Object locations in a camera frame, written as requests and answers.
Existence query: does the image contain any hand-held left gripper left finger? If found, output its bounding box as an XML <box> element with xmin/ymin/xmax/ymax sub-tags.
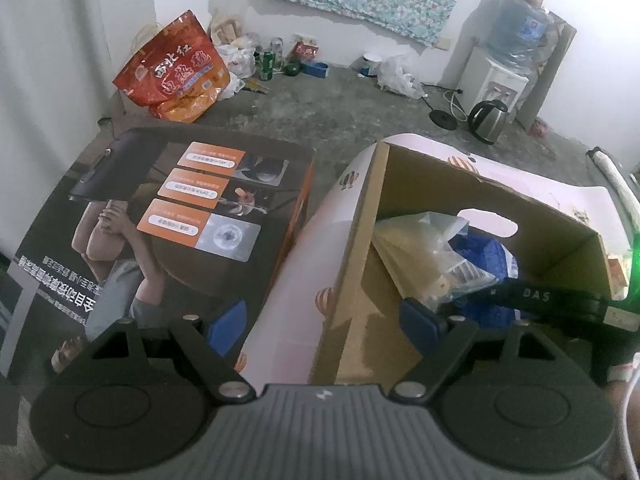
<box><xmin>92</xmin><ymin>301</ymin><xmax>253</xmax><ymax>403</ymax></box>

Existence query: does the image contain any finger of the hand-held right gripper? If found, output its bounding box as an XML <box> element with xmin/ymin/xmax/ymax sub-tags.
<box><xmin>450</xmin><ymin>282</ymin><xmax>613</xmax><ymax>326</ymax></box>

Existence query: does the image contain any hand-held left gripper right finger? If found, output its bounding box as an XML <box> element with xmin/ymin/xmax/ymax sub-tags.
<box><xmin>392</xmin><ymin>297</ymin><xmax>553</xmax><ymax>402</ymax></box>

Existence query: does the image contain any blue and white pack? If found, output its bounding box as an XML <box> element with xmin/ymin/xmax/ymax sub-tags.
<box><xmin>447</xmin><ymin>232</ymin><xmax>521</xmax><ymax>321</ymax></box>

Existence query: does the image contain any brown cardboard box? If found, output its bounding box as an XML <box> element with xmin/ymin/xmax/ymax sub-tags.
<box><xmin>310</xmin><ymin>140</ymin><xmax>618</xmax><ymax>391</ymax></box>

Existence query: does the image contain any clear plastic package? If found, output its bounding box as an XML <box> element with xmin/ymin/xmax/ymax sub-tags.
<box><xmin>372</xmin><ymin>210</ymin><xmax>488</xmax><ymax>311</ymax></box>

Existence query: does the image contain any large dark printed carton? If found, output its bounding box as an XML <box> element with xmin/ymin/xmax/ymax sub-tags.
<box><xmin>7</xmin><ymin>127</ymin><xmax>318</xmax><ymax>386</ymax></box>

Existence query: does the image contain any white rolled tube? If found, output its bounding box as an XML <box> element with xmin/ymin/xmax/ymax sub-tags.
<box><xmin>586</xmin><ymin>147</ymin><xmax>638</xmax><ymax>233</ymax></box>

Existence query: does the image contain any steel electric kettle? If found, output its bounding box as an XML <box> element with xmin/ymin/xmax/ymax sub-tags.
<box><xmin>467</xmin><ymin>100</ymin><xmax>511</xmax><ymax>146</ymax></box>

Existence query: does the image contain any wooden board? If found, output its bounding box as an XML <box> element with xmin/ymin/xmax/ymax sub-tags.
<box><xmin>517</xmin><ymin>10</ymin><xmax>578</xmax><ymax>128</ymax></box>

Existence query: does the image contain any white water dispenser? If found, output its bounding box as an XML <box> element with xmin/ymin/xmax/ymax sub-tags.
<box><xmin>459</xmin><ymin>50</ymin><xmax>530</xmax><ymax>111</ymax></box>

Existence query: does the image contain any white plastic bag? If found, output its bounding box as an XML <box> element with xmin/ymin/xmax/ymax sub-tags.
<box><xmin>376</xmin><ymin>54</ymin><xmax>427</xmax><ymax>100</ymax></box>
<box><xmin>215</xmin><ymin>42</ymin><xmax>258</xmax><ymax>98</ymax></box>

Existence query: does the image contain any red printed bag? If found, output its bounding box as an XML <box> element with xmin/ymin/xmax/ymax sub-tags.
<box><xmin>112</xmin><ymin>10</ymin><xmax>232</xmax><ymax>123</ymax></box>

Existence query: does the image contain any blue water bottle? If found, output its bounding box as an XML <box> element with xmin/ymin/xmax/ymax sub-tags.
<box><xmin>487</xmin><ymin>0</ymin><xmax>553</xmax><ymax>66</ymax></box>

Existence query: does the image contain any red packet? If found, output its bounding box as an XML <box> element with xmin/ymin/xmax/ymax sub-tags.
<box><xmin>291</xmin><ymin>41</ymin><xmax>321</xmax><ymax>63</ymax></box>

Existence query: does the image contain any beige food packet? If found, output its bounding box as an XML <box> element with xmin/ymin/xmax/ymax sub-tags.
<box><xmin>210</xmin><ymin>10</ymin><xmax>247</xmax><ymax>46</ymax></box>

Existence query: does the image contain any white curtain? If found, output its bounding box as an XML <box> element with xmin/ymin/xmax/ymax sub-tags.
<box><xmin>0</xmin><ymin>0</ymin><xmax>157</xmax><ymax>128</ymax></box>

